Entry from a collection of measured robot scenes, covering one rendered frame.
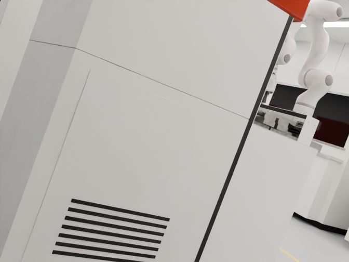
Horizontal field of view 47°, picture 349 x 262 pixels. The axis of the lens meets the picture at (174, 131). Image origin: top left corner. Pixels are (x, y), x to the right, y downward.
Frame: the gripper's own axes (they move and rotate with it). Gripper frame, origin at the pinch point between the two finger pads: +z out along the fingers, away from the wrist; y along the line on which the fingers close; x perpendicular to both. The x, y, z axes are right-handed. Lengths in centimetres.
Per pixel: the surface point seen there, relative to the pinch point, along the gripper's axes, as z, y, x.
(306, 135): 12.5, -3.4, -40.0
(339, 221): 146, 284, 134
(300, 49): -80, 394, 376
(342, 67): -55, 389, 271
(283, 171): 29, -19, -46
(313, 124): 6.4, 0.2, -40.0
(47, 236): 46, -130, -66
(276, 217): 52, -18, -46
